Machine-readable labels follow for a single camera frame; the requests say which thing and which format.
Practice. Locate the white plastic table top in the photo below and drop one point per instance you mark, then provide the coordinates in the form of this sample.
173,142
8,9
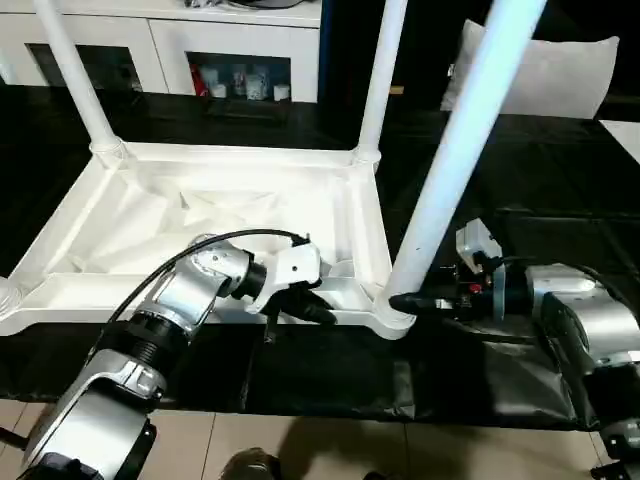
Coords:
200,200

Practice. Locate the white plastic table leg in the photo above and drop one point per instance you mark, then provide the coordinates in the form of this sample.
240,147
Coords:
8,295
380,75
460,150
80,75

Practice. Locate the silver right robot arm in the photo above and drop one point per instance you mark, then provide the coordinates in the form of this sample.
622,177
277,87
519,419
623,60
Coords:
590,330

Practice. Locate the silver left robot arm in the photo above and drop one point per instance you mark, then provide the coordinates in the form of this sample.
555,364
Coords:
160,330

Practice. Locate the black work mat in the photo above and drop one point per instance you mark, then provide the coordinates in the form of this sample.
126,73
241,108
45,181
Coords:
300,380

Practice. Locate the small yellow label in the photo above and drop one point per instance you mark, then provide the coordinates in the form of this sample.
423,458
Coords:
397,91

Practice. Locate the white sheet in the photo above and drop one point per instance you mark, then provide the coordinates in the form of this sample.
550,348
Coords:
625,135

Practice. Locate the grey cushion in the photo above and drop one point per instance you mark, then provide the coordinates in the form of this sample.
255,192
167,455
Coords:
570,75

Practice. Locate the white glass-door sideboard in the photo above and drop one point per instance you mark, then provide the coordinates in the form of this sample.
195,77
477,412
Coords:
150,45

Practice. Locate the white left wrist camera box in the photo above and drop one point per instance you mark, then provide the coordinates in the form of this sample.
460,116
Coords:
290,268

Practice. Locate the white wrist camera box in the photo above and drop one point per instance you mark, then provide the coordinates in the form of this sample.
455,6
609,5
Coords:
290,268
478,242

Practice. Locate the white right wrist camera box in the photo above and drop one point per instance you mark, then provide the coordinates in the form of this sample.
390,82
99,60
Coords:
478,242

